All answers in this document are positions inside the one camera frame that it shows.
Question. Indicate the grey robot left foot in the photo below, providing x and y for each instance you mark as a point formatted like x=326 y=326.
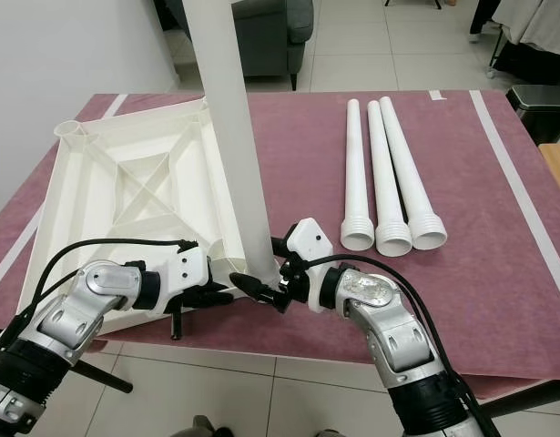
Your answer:
x=205 y=428

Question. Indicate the dark grey armchair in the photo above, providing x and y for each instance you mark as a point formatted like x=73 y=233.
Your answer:
x=270 y=36

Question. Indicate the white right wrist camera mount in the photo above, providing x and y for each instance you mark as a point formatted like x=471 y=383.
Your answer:
x=313 y=238

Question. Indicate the maroon table cloth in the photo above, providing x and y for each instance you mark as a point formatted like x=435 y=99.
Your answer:
x=498 y=319

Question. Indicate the grey robot right foot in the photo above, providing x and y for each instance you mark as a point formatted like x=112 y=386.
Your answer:
x=327 y=432

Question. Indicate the short white tape strip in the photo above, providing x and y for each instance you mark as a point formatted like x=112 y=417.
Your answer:
x=435 y=95

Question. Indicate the grey robot foot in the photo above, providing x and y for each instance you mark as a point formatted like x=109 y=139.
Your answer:
x=327 y=432
x=205 y=428

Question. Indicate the wooden side table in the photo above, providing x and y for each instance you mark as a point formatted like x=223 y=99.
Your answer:
x=558 y=168

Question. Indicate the dark grey lidded bin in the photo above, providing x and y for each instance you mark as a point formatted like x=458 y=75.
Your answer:
x=539 y=109

